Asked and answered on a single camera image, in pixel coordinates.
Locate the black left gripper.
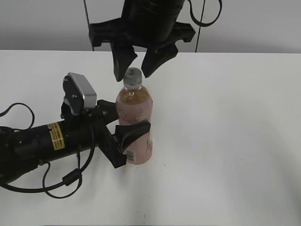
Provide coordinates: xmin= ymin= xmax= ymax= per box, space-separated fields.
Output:
xmin=61 ymin=100 xmax=151 ymax=168

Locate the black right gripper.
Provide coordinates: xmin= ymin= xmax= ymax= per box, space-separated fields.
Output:
xmin=89 ymin=0 xmax=196 ymax=82

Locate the white bottle cap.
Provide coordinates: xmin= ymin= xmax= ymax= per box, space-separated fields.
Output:
xmin=123 ymin=67 xmax=143 ymax=89

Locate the pink oolong tea bottle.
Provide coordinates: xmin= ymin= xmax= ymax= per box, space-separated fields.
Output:
xmin=116 ymin=84 xmax=153 ymax=165

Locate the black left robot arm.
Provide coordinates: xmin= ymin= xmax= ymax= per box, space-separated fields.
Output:
xmin=0 ymin=100 xmax=151 ymax=184

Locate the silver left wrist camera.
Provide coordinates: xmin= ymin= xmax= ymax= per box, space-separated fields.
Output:
xmin=63 ymin=72 xmax=97 ymax=116

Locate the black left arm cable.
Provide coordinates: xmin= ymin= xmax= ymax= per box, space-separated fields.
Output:
xmin=0 ymin=102 xmax=95 ymax=201

